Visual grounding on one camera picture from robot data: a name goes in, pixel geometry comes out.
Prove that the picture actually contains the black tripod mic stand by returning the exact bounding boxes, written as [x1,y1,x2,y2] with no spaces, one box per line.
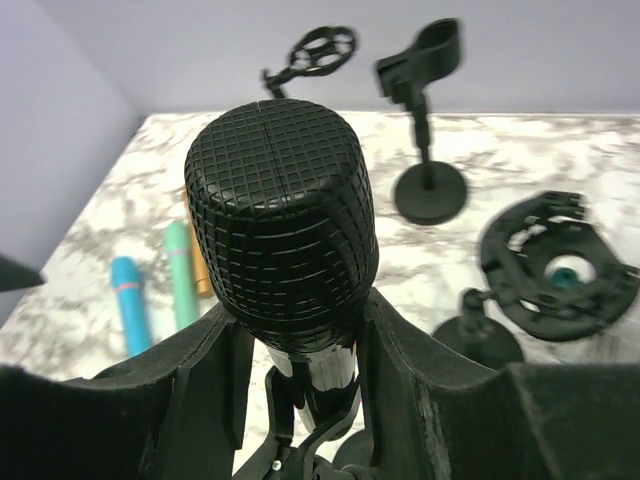
[262,26,359,99]

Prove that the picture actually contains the black round-base shock-mount stand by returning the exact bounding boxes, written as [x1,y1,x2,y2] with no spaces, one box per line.
[433,191,639,369]

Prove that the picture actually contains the blue microphone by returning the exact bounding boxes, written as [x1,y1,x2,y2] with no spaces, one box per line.
[111,256,151,357]

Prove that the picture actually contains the gold microphone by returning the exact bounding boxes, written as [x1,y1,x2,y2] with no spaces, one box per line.
[183,190,214,298]

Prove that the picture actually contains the black round-base clip stand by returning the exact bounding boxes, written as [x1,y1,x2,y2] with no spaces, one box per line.
[375,18,468,226]

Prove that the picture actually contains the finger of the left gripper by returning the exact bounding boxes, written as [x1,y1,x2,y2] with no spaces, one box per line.
[0,255,44,293]

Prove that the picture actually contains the black microphone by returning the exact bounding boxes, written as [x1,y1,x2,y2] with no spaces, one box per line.
[184,99,379,429]

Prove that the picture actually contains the mint green microphone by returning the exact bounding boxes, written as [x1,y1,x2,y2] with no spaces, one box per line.
[164,221,200,330]

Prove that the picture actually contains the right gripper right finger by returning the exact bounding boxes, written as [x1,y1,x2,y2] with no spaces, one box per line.
[358,291,639,479]

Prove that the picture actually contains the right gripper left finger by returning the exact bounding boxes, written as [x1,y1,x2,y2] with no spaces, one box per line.
[1,307,254,479]

